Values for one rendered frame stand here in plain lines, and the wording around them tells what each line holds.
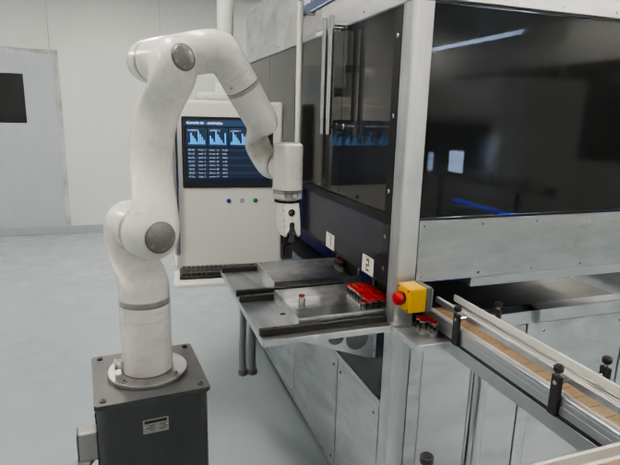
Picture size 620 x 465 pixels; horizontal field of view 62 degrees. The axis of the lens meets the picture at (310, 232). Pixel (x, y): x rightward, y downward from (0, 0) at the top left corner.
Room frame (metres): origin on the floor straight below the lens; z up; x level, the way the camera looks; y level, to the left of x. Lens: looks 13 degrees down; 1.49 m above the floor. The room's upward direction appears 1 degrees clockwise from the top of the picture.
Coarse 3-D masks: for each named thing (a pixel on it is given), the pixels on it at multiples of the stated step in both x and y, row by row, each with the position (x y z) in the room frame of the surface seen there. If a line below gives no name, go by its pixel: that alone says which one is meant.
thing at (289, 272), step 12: (264, 264) 1.99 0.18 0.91; (276, 264) 2.01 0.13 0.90; (288, 264) 2.03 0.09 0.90; (300, 264) 2.04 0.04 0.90; (312, 264) 2.06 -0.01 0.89; (324, 264) 2.08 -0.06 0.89; (264, 276) 1.88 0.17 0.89; (276, 276) 1.92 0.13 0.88; (288, 276) 1.92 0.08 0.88; (300, 276) 1.92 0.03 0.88; (312, 276) 1.93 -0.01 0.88; (324, 276) 1.93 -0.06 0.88; (336, 276) 1.93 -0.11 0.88; (348, 276) 1.84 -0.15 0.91; (360, 276) 1.85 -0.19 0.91
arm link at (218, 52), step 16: (192, 32) 1.28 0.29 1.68; (208, 32) 1.28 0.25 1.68; (224, 32) 1.30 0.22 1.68; (208, 48) 1.27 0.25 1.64; (224, 48) 1.28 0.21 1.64; (240, 48) 1.32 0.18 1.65; (128, 64) 1.24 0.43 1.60; (208, 64) 1.28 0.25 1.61; (224, 64) 1.29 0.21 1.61; (240, 64) 1.31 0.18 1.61; (144, 80) 1.24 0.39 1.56; (224, 80) 1.31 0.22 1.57; (240, 80) 1.31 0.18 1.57
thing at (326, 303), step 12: (300, 288) 1.68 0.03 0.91; (312, 288) 1.70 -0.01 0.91; (324, 288) 1.72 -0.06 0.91; (336, 288) 1.73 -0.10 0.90; (276, 300) 1.63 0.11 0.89; (288, 300) 1.65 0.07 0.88; (312, 300) 1.66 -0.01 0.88; (324, 300) 1.66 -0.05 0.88; (336, 300) 1.66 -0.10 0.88; (348, 300) 1.67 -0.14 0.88; (288, 312) 1.51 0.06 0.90; (300, 312) 1.55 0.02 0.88; (312, 312) 1.55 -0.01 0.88; (324, 312) 1.55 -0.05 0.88; (336, 312) 1.55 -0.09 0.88; (348, 312) 1.56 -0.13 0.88; (360, 312) 1.48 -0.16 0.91; (372, 312) 1.50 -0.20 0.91; (384, 312) 1.51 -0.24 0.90
